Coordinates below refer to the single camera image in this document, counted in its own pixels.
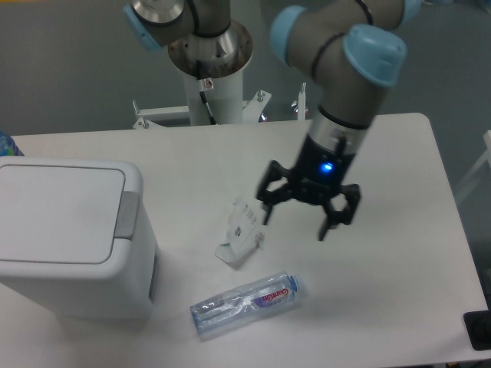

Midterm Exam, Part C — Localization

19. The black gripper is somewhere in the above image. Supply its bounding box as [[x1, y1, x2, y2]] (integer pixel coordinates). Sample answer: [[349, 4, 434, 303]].
[[256, 136, 361, 242]]

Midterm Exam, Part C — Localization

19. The white plastic trash can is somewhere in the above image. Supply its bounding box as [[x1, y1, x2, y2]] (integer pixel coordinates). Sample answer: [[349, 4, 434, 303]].
[[1, 156, 159, 319]]

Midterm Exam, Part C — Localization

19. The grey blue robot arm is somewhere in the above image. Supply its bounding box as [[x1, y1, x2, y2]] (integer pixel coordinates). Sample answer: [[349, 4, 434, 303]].
[[123, 1, 421, 238]]

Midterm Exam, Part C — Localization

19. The white crumpled plastic pouch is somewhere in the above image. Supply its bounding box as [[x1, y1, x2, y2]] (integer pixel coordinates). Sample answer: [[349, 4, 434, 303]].
[[214, 196, 265, 268]]

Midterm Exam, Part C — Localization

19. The clear plastic water bottle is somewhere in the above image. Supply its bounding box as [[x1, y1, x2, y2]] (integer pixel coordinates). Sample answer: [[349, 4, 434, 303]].
[[189, 271, 306, 340]]

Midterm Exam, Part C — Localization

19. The black device at right edge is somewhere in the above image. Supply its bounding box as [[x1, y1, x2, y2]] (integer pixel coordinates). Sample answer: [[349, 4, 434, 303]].
[[463, 310, 490, 351]]

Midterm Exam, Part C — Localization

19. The blue bottle at left edge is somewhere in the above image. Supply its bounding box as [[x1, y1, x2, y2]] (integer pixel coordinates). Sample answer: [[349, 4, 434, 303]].
[[0, 130, 24, 156]]

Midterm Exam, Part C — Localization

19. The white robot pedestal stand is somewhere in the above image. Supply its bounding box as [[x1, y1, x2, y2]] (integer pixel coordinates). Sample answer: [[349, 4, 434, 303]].
[[131, 22, 311, 130]]

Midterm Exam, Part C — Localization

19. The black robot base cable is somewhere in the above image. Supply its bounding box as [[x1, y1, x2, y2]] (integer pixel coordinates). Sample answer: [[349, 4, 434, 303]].
[[196, 60, 219, 126]]

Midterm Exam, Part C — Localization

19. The white frame at right edge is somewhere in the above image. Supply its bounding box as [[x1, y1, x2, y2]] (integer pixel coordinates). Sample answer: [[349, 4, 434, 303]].
[[454, 130, 490, 205]]

